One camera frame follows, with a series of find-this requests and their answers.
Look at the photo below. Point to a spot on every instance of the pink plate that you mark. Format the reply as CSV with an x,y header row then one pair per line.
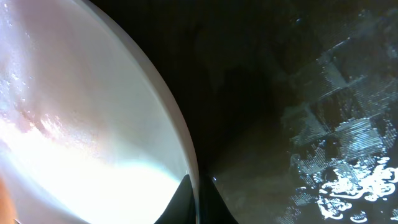
x,y
90,132

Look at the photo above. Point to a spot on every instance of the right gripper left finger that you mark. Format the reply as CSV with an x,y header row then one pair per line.
x,y
181,209

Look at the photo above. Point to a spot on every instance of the large brown tray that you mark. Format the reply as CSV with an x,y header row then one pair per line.
x,y
291,104

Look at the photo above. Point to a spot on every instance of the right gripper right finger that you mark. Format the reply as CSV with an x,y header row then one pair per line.
x,y
213,209

